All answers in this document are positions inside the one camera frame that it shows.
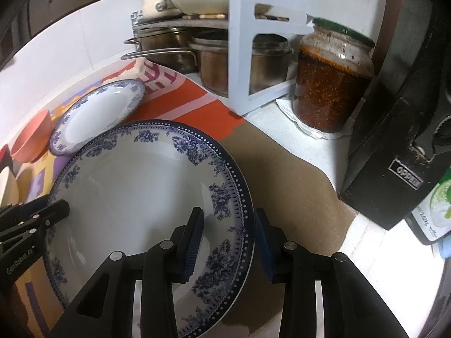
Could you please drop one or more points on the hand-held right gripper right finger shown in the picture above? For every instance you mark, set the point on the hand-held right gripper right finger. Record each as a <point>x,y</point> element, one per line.
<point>264,246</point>

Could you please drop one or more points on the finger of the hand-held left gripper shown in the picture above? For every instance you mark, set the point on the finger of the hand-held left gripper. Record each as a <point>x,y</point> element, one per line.
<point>53,213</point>
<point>28,206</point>

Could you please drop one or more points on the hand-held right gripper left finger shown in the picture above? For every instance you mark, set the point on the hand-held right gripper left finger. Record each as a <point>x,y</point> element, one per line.
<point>192,244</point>

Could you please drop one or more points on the beige bowl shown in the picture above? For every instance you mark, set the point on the beige bowl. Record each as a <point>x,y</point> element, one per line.
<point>7,186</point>

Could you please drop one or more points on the pink bowl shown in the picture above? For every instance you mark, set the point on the pink bowl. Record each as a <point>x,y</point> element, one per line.
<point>30,137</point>

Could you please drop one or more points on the large blue floral plate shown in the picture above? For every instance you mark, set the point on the large blue floral plate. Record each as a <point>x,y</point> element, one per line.
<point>134,190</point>

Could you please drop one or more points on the red and black bowl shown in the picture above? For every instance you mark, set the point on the red and black bowl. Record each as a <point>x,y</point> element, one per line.
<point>4,155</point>

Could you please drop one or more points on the brown paper sheet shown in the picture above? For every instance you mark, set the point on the brown paper sheet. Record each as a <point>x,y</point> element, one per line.
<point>282,169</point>

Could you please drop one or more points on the small blue floral plate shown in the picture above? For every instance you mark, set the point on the small blue floral plate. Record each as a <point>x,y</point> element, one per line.
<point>95,116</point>

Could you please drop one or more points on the colourful patterned table mat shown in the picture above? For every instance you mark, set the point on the colourful patterned table mat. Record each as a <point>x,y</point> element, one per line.
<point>197,95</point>

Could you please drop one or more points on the black kitchen appliance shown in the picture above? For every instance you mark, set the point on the black kitchen appliance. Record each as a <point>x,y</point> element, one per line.
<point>387,130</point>

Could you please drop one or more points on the green label package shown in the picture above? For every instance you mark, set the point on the green label package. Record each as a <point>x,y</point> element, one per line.
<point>437,211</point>

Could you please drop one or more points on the light blue object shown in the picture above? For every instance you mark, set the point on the light blue object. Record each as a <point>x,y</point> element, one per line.
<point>445,248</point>

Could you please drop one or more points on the glass jar of chili sauce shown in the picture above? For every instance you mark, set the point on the glass jar of chili sauce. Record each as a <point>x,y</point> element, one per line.
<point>331,77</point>

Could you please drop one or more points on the wide steel pot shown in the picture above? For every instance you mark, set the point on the wide steel pot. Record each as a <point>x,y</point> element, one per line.
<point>215,63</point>

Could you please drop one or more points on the white kitchen rack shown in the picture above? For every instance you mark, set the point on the white kitchen rack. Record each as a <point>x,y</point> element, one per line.
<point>239,42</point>

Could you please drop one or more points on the white pot with lid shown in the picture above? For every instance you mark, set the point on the white pot with lid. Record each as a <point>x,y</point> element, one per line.
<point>155,1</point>

